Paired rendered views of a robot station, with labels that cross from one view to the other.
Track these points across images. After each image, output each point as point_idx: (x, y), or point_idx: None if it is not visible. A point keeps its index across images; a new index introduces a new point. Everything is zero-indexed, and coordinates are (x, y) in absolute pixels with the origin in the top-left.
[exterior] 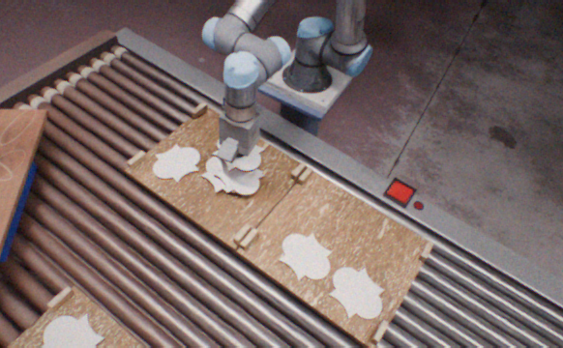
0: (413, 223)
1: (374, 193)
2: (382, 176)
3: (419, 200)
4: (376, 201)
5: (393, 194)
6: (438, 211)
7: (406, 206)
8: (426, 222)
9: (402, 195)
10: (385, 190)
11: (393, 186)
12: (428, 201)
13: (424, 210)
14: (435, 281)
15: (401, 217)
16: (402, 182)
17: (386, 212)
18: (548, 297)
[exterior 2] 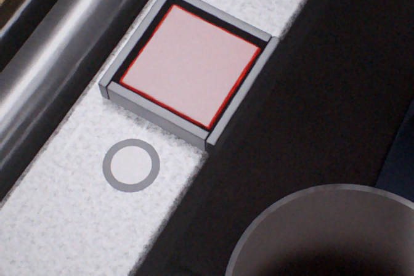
0: (10, 127)
1: None
2: (294, 4)
3: (166, 172)
4: None
5: (166, 28)
6: (105, 273)
7: (121, 106)
8: (22, 194)
9: (166, 73)
10: None
11: (222, 31)
12: (167, 221)
13: (105, 192)
14: None
15: (48, 74)
16: (252, 76)
17: (69, 5)
18: None
